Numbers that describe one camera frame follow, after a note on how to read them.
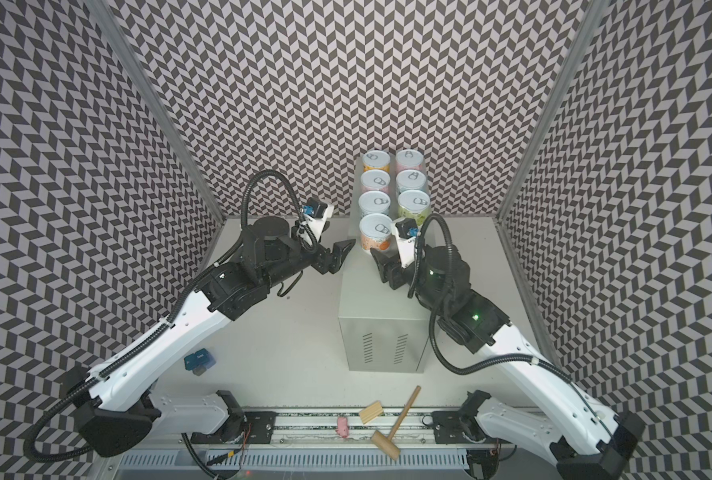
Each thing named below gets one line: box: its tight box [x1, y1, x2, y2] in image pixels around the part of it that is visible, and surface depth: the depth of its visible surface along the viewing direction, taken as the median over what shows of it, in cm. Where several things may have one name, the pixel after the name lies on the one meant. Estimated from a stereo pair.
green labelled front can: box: [398, 190, 431, 226], surface depth 68 cm
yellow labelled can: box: [362, 150, 391, 173], surface depth 78 cm
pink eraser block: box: [336, 416, 349, 438], surface depth 75 cm
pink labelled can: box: [395, 149, 425, 175], surface depth 78 cm
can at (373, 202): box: [358, 190, 391, 216], surface depth 69 cm
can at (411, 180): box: [396, 169, 428, 195], surface depth 74 cm
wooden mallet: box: [371, 385, 422, 461], surface depth 72 cm
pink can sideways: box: [360, 169, 391, 193], surface depth 74 cm
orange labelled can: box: [359, 213, 393, 251], surface depth 64 cm
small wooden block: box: [360, 401, 383, 425], surface depth 78 cm
